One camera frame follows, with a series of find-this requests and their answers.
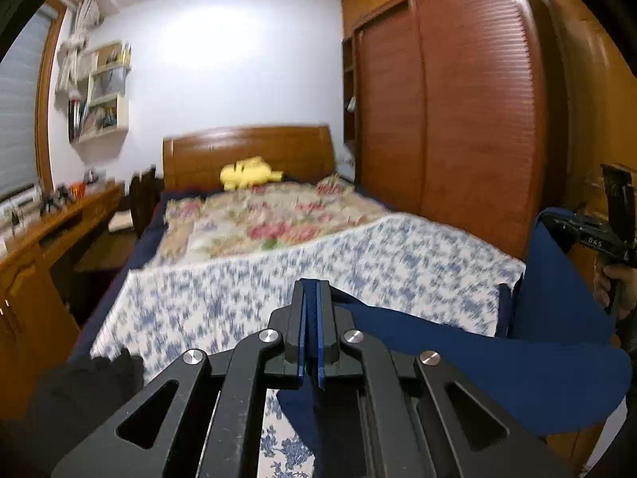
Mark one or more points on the wooden door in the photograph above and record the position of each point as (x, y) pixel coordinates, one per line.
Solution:
(587, 109)

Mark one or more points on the person's right hand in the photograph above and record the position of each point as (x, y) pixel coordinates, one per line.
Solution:
(609, 284)

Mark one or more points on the wooden louvered wardrobe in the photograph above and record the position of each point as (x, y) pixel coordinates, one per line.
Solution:
(448, 109)

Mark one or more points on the white wall shelf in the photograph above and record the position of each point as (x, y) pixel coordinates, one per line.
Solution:
(122, 109)

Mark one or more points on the blue floral bed sheet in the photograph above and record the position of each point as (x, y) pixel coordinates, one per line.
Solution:
(249, 269)

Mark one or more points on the wooden desk with cabinets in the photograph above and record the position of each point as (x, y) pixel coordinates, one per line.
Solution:
(30, 284)

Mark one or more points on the stack of papers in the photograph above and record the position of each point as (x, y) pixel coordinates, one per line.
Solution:
(102, 117)

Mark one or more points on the grey window blind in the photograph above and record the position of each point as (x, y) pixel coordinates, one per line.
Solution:
(20, 109)

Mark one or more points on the black chair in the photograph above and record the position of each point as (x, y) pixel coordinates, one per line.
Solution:
(142, 199)

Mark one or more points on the wooden bed headboard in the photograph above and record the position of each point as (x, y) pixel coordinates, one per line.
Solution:
(278, 149)

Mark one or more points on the navy blue blazer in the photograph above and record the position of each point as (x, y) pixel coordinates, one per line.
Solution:
(473, 358)

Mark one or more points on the black tools on desk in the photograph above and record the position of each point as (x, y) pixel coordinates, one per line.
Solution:
(55, 200)

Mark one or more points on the pink floral quilt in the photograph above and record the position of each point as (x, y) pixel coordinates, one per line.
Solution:
(278, 219)

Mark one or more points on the red basket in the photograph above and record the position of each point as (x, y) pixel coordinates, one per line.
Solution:
(78, 190)

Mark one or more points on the yellow plush toy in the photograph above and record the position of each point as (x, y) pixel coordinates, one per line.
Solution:
(244, 172)

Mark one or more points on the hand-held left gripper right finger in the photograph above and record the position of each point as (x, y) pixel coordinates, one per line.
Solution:
(321, 338)

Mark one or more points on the black folded clothes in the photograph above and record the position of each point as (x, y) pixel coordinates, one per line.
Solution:
(64, 398)

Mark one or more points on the white shopping bag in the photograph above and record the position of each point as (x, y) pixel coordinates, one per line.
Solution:
(107, 82)

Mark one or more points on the floral pillow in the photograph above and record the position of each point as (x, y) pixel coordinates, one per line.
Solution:
(334, 184)

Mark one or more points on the tied beige curtain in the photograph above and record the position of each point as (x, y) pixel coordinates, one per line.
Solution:
(74, 45)

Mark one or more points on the wooden window frame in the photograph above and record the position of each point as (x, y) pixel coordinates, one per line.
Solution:
(45, 109)

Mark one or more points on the black binders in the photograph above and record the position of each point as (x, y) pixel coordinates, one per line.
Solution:
(77, 119)

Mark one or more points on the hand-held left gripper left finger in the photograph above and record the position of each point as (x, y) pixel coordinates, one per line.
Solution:
(301, 333)

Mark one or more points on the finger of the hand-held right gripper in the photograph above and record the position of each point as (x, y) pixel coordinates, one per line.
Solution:
(557, 226)

